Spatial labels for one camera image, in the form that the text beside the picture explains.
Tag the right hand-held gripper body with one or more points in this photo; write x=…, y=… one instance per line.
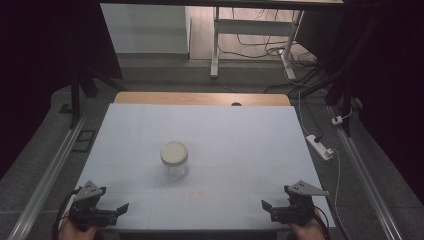
x=298, y=213

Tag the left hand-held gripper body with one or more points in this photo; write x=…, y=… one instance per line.
x=87, y=213

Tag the clear glass jar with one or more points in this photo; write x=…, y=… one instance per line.
x=176, y=171

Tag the cream round jar lid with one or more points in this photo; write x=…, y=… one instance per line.
x=174, y=152

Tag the person's right hand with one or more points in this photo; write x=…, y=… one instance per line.
x=310, y=232

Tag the person's left hand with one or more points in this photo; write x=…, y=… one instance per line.
x=75, y=234

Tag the white power strip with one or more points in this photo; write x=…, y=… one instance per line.
x=319, y=146

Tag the white paper sheet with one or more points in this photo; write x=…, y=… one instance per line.
x=233, y=150

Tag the small white adapter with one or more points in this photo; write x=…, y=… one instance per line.
x=337, y=120

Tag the black tripod stand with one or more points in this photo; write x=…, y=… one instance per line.
x=76, y=96

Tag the wooden table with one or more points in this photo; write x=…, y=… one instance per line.
x=186, y=98

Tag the dark curtain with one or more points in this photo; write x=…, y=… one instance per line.
x=396, y=83
x=36, y=66

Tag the black rectangular floor bracket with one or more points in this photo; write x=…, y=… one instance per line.
x=77, y=146

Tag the aluminium floor rail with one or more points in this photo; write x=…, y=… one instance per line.
x=370, y=180
x=46, y=180

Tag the white desk frame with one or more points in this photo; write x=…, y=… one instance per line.
x=253, y=27

